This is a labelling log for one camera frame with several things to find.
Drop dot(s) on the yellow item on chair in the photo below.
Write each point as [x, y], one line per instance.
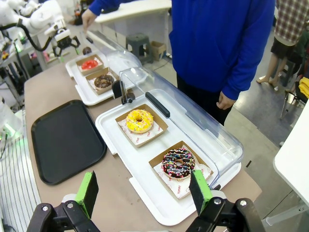
[304, 87]

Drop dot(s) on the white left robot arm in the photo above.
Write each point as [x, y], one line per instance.
[41, 14]

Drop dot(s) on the brown cardboard donut box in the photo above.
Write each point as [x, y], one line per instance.
[123, 114]
[158, 158]
[96, 71]
[106, 91]

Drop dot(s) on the grey plastic stool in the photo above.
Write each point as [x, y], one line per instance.
[137, 38]

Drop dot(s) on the white power strip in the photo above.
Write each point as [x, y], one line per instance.
[169, 56]

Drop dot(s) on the black plastic serving tray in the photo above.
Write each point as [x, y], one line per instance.
[67, 142]

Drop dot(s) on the red glazed donut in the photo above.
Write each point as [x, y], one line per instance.
[84, 65]

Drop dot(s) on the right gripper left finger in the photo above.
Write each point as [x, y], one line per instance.
[87, 193]

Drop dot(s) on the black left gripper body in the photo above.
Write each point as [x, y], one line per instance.
[65, 43]

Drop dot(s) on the chocolate rainbow sprinkle donut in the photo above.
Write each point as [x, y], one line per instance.
[169, 166]

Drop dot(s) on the white display case base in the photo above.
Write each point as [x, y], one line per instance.
[154, 207]
[83, 94]

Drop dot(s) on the person's left hand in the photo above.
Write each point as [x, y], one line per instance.
[225, 102]

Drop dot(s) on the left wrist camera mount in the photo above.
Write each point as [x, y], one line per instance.
[62, 35]

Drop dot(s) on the clear display case lid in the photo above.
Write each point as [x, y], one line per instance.
[205, 125]
[116, 58]

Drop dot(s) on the person in plaid shirt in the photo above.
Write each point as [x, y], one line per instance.
[289, 19]

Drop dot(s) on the person in blue sweater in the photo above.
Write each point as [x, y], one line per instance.
[217, 36]

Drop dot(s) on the chocolate nut donut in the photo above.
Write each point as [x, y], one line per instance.
[99, 83]

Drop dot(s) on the white ribbed panel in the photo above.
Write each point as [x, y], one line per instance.
[17, 181]

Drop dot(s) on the person's right hand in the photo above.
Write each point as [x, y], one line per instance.
[88, 19]

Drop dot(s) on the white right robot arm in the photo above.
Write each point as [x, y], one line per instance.
[7, 113]

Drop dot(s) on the large white table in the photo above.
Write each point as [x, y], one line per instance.
[297, 157]

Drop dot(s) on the yellow sprinkled donut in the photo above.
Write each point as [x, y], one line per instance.
[131, 124]

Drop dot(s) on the cluttered grey workbench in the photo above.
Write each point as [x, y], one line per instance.
[26, 49]

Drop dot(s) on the black metal frame chair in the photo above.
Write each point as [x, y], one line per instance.
[289, 96]

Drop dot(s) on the person's left forearm blue sleeve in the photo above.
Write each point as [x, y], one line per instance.
[248, 72]

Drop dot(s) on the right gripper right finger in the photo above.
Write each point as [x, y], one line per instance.
[200, 193]

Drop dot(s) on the white table rounded corner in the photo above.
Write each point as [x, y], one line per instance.
[135, 9]

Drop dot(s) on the small open cardboard box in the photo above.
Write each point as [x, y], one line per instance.
[158, 51]

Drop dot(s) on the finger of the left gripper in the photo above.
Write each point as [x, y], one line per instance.
[56, 50]
[76, 43]

